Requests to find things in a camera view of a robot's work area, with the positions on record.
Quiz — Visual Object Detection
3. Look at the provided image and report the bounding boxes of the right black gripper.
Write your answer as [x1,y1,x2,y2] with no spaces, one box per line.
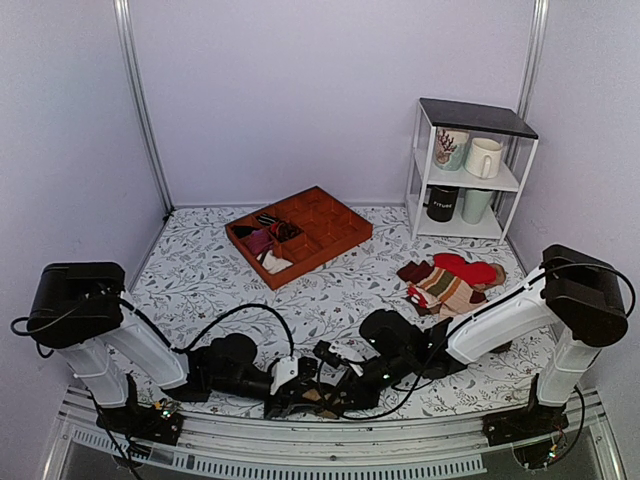
[328,353,414,413]

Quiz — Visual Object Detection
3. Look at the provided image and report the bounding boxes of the brown argyle sock pair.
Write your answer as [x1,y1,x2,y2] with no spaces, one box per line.
[302,387,348,420]

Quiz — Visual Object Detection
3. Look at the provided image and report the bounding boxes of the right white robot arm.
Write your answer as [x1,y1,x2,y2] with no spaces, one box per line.
[321,244,636,436]

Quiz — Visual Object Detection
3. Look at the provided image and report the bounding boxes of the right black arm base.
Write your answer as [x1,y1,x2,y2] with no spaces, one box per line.
[482,374,569,470]

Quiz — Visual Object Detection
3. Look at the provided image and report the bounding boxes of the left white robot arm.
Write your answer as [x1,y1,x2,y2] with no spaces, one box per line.
[21,262,320,434]

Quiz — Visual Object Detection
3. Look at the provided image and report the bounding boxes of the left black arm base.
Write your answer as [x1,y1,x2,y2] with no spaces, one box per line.
[96,374,184,446]

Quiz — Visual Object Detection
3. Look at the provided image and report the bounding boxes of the dark red patterned sock roll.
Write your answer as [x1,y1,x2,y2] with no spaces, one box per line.
[269,221,302,242]

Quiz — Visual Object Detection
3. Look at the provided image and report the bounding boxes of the black white striped sock roll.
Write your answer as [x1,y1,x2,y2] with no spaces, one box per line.
[256,212,279,227]

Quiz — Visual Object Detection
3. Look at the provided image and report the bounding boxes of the white rolled sock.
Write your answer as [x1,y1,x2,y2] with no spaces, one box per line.
[256,250,293,275]

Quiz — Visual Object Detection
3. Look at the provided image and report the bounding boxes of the striped beige sock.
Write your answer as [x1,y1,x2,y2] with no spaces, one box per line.
[406,267,487,319]

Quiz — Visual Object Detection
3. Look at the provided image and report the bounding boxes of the brown divided wooden tray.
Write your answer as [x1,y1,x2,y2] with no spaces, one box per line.
[225,186,373,290]

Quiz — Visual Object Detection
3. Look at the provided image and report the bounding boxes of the purple rolled sock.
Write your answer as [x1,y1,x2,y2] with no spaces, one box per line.
[245,229,274,256]

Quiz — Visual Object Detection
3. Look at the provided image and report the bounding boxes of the floral white tablecloth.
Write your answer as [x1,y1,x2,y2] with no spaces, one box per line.
[132,206,555,420]

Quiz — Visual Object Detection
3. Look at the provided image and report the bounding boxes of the black rolled sock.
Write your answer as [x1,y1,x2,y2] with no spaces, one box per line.
[231,225,257,239]

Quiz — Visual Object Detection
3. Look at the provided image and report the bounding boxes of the black mug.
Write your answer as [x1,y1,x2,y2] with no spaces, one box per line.
[426,185,459,223]

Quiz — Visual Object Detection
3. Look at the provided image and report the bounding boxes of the pale green tumbler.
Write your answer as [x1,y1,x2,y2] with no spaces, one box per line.
[461,189,493,225]

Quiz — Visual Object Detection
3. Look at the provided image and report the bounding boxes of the white shelf rack black top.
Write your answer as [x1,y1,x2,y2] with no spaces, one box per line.
[405,98,539,243]

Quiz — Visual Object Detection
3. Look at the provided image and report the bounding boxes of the coral pattern mug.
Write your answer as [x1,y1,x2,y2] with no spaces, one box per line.
[434,127,470,171]

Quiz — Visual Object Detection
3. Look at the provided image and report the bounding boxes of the white ribbed mug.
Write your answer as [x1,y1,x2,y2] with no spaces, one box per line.
[464,137,503,180]

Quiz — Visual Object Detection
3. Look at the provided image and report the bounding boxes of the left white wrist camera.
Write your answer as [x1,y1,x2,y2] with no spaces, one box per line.
[270,356,298,396]

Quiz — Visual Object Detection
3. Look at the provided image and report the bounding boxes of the aluminium front rail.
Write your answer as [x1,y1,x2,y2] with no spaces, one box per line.
[42,384,626,480]

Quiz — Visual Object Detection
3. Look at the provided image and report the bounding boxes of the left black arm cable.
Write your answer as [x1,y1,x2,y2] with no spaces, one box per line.
[10,292,294,361]

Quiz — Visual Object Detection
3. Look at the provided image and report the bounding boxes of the right aluminium frame post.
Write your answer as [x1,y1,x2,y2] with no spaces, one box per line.
[517,0,550,120]

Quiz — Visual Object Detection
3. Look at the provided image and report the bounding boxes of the aluminium frame post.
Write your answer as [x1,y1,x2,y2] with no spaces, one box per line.
[517,0,550,120]
[113,0,175,219]

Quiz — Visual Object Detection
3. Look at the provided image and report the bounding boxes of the left aluminium frame post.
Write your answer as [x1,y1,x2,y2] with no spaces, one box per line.
[113,0,175,219]

